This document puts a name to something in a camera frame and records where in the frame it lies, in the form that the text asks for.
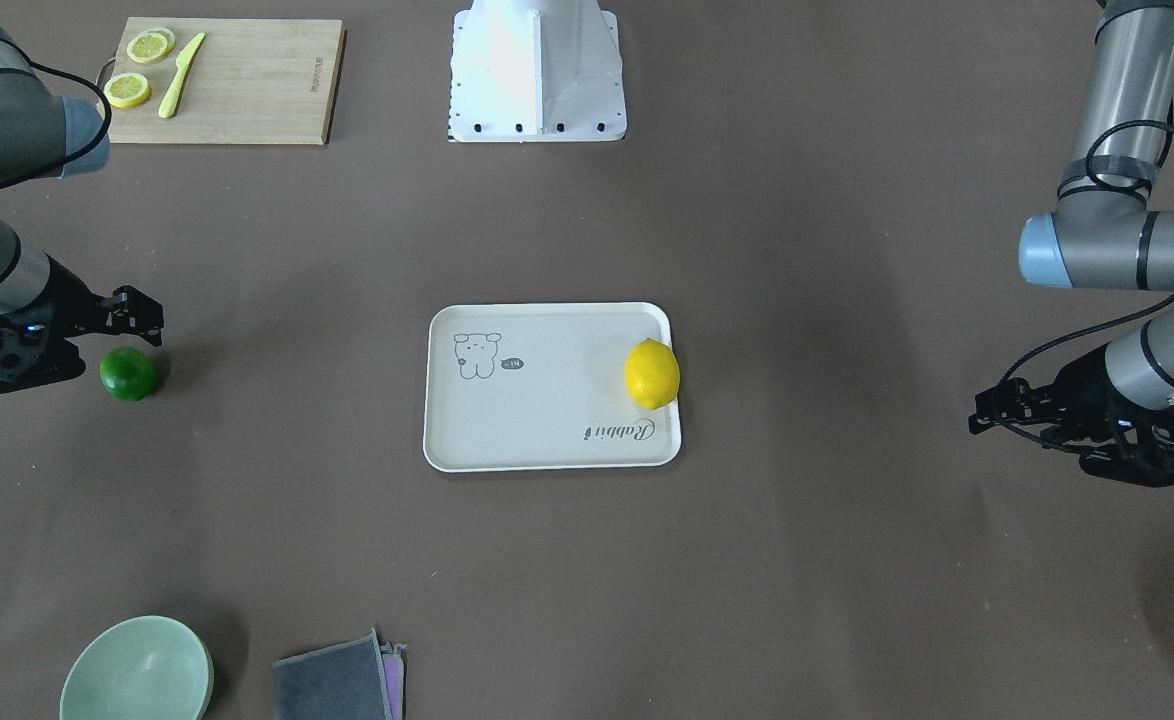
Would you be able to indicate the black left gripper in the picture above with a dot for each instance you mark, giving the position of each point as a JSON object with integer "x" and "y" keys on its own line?
{"x": 1084, "y": 398}

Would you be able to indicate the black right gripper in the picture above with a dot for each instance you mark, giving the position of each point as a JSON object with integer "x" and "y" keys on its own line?
{"x": 66, "y": 304}

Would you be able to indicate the yellow lemon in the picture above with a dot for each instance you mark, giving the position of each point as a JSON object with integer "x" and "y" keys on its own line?
{"x": 652, "y": 374}

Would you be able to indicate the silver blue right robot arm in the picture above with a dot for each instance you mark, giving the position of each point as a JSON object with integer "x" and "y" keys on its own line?
{"x": 41, "y": 135}

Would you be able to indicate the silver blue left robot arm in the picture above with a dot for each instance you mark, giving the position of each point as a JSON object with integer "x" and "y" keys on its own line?
{"x": 1112, "y": 229}

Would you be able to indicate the cream rectangular tray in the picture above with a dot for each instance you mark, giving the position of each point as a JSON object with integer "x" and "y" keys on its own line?
{"x": 518, "y": 387}

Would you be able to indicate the green lime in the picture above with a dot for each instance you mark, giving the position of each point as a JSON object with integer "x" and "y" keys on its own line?
{"x": 128, "y": 374}

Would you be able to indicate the yellow plastic knife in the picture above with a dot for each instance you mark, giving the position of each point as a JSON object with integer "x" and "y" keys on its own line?
{"x": 170, "y": 102}

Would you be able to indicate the bamboo cutting board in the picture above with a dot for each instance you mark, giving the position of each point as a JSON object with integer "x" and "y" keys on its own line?
{"x": 252, "y": 82}

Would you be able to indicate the lemon slice near knife tip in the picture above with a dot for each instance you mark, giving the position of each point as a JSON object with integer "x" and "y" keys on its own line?
{"x": 151, "y": 45}

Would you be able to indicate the mint green bowl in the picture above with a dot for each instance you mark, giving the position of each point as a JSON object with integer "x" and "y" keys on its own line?
{"x": 149, "y": 667}

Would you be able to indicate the grey folded cloth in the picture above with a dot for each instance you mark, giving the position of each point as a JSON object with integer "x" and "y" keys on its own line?
{"x": 361, "y": 679}

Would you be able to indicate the lemon slice near knife handle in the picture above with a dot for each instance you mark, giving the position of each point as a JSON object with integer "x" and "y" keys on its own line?
{"x": 127, "y": 90}

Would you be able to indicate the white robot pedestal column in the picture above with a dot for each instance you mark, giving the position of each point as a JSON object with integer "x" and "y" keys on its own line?
{"x": 536, "y": 72}

